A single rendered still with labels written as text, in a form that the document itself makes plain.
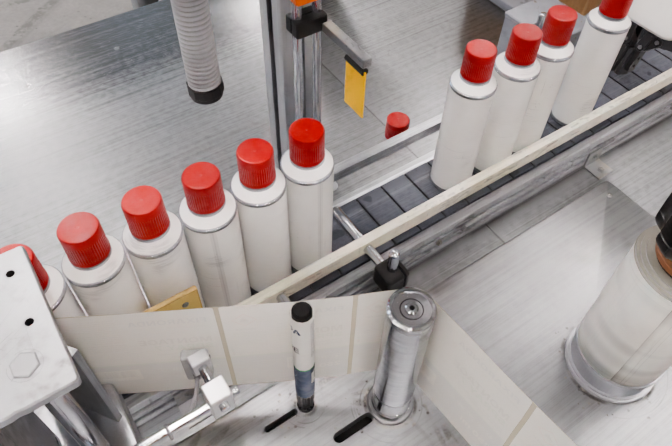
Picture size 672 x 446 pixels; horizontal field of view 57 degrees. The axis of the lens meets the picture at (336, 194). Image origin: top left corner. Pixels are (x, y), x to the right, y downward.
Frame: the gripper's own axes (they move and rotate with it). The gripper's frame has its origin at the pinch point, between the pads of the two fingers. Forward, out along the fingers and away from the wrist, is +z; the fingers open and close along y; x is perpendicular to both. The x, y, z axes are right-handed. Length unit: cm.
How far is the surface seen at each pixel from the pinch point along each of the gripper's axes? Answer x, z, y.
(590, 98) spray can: -8.3, 4.2, 2.3
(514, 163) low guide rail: -21.7, 11.4, 4.1
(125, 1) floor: 16, 95, -200
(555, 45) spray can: -22.0, -3.4, 1.0
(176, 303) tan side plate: -65, 20, 4
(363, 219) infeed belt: -38.7, 21.1, -0.9
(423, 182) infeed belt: -29.4, 17.7, -1.6
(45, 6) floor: -11, 105, -214
